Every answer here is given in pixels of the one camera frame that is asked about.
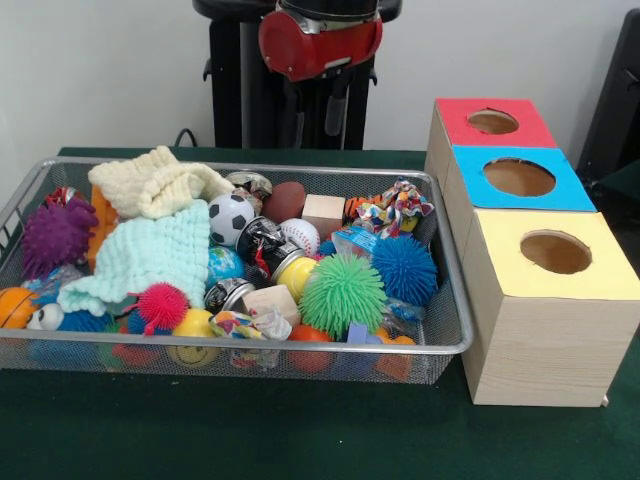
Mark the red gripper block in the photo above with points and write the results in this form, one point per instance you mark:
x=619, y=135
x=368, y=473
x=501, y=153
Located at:
x=320, y=50

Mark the mint knitted cloth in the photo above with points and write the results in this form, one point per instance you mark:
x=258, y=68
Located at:
x=155, y=250

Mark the wooden three-hole box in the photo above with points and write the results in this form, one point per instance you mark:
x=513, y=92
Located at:
x=550, y=340

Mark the clear mesh toy bin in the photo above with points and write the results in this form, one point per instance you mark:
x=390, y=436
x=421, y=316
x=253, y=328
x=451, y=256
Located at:
x=30, y=355

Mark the white baseball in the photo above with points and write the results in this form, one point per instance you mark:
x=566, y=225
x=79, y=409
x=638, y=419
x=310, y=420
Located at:
x=300, y=236

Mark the black and white soccer ball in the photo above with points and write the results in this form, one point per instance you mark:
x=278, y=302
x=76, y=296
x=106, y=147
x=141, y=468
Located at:
x=231, y=218

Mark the cream knitted cloth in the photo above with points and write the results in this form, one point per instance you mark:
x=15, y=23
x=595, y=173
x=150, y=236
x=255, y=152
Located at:
x=160, y=185

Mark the blue spiky rubber ball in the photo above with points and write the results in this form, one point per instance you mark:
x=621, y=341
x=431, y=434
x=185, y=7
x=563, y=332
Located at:
x=405, y=270

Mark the green spiky rubber ball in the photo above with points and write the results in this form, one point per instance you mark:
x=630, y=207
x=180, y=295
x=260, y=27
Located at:
x=342, y=295

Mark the pink spiky rubber ball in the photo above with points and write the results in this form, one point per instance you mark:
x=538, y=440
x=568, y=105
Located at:
x=162, y=305

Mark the purple spiky rubber ball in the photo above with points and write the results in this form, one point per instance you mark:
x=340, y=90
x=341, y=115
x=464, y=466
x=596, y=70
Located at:
x=55, y=237

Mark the black upright panel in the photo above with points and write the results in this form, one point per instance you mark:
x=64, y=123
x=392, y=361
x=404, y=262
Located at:
x=620, y=100

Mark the dark green tablecloth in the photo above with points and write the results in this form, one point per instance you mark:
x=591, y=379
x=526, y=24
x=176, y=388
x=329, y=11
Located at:
x=625, y=180
x=250, y=430

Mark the orange basketball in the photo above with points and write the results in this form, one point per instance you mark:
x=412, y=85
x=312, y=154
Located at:
x=15, y=307

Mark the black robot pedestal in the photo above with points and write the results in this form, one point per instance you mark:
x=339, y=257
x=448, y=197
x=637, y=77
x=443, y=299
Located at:
x=235, y=90

